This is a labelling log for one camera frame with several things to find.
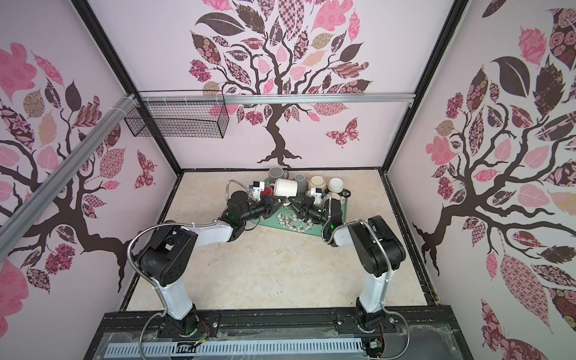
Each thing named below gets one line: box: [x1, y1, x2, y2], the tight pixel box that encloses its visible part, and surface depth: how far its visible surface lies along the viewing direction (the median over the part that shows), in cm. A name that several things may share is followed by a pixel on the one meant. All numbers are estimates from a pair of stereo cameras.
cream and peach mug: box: [308, 175, 327, 193], surface depth 106 cm
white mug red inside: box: [269, 178, 298, 198], surface depth 87 cm
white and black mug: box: [327, 177, 351, 198], surface depth 104 cm
